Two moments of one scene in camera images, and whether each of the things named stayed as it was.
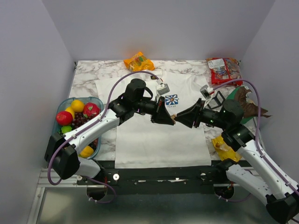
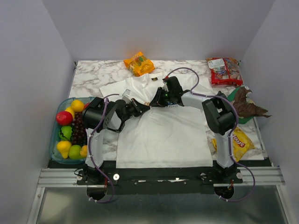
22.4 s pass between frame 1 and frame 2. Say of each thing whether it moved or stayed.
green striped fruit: stayed
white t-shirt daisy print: stayed
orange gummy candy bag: stayed
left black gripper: moved
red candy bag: stayed
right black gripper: moved
